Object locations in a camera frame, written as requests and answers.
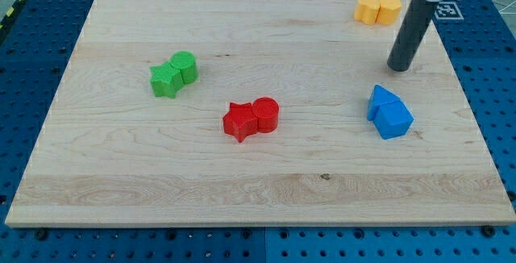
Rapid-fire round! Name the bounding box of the red cylinder block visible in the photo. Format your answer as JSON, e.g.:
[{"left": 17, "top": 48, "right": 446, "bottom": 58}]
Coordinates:
[{"left": 252, "top": 97, "right": 280, "bottom": 133}]

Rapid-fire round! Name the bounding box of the red star block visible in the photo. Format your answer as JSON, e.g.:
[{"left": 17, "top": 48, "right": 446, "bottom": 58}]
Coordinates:
[{"left": 223, "top": 102, "right": 258, "bottom": 143}]

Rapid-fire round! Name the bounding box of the light wooden board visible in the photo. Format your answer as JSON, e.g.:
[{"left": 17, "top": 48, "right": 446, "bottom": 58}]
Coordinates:
[{"left": 6, "top": 0, "right": 515, "bottom": 228}]

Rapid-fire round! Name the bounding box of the green cylinder block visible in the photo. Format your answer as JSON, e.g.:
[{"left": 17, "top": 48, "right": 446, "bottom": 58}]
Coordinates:
[{"left": 170, "top": 51, "right": 198, "bottom": 84}]

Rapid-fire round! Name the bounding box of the green star block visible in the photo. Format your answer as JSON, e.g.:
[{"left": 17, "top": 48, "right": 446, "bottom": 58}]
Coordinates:
[{"left": 150, "top": 62, "right": 184, "bottom": 98}]

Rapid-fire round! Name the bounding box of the blue triangle block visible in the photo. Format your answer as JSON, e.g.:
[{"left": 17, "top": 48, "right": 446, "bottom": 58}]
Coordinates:
[{"left": 367, "top": 85, "right": 401, "bottom": 121}]

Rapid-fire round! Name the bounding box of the blue cube block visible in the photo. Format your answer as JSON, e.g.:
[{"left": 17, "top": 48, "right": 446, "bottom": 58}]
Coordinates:
[{"left": 373, "top": 101, "right": 414, "bottom": 140}]

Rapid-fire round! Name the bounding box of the yellow heart block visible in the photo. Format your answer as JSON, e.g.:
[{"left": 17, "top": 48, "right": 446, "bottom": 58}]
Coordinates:
[{"left": 353, "top": 0, "right": 380, "bottom": 25}]

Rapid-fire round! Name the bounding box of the black cylindrical pointer rod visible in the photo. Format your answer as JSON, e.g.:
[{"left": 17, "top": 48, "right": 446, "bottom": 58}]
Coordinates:
[{"left": 387, "top": 0, "right": 438, "bottom": 72}]

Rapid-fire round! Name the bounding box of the white fiducial marker tag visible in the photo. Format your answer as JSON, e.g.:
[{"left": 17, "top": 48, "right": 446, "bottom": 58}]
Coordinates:
[{"left": 435, "top": 1, "right": 464, "bottom": 20}]

